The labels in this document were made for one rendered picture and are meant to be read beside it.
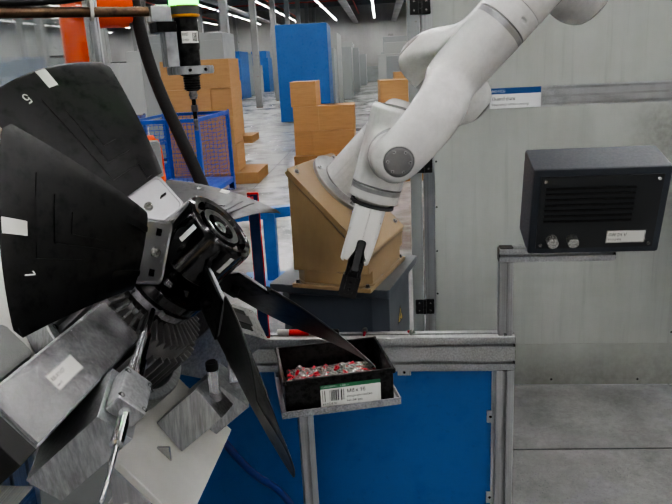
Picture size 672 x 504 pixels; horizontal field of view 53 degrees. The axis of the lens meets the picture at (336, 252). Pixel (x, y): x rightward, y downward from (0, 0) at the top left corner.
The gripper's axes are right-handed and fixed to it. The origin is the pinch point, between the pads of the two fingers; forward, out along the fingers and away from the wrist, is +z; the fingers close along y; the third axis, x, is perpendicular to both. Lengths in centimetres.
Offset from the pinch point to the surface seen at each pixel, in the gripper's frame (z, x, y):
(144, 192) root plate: -10.9, -33.5, 15.3
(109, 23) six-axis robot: -16, -199, -364
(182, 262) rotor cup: -4.6, -24.0, 23.1
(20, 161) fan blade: -18, -38, 44
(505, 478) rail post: 44, 47, -26
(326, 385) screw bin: 21.6, 0.9, -3.6
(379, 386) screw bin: 20.2, 10.8, -6.2
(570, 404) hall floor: 78, 108, -156
